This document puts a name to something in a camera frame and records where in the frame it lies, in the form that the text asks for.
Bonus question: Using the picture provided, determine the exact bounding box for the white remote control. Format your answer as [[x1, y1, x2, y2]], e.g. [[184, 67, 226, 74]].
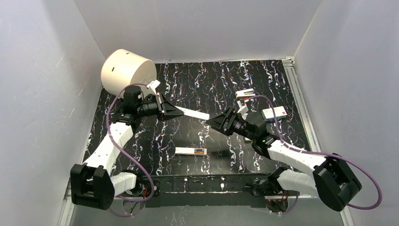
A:
[[177, 106, 210, 121]]

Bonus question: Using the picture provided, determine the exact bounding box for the white remote with black end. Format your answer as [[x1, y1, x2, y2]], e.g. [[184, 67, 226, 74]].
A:
[[175, 147, 207, 156]]

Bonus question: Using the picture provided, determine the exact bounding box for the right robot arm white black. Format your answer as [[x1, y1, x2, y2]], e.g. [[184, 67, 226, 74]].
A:
[[205, 107, 362, 211]]

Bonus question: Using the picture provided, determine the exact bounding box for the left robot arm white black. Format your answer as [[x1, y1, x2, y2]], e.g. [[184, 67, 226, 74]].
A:
[[70, 83, 184, 210]]

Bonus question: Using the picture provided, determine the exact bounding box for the small white charger device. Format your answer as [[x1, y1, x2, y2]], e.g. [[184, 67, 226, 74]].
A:
[[235, 89, 255, 100]]

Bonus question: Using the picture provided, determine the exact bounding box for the white box with red labels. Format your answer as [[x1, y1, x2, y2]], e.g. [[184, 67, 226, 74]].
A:
[[261, 106, 287, 121]]

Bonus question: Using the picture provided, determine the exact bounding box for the large white cylinder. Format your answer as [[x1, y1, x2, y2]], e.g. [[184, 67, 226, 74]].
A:
[[101, 49, 157, 95]]

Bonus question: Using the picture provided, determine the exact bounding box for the black base bar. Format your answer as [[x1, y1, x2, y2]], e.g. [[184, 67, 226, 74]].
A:
[[113, 173, 300, 209]]

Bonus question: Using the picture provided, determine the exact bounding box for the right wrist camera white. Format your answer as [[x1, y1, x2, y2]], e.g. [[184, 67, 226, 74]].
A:
[[236, 97, 249, 120]]

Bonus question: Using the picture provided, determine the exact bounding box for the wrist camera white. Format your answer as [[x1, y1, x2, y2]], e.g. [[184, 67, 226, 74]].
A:
[[146, 80, 160, 97], [236, 97, 249, 120]]

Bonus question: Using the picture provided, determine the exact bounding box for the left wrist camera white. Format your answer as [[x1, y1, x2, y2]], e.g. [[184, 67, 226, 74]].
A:
[[146, 80, 160, 97]]

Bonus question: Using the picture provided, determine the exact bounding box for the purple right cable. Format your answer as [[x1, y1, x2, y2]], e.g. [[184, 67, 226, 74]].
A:
[[247, 95, 383, 216]]

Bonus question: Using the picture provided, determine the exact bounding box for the aluminium frame rail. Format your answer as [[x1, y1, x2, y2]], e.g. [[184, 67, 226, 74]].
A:
[[282, 56, 356, 226]]

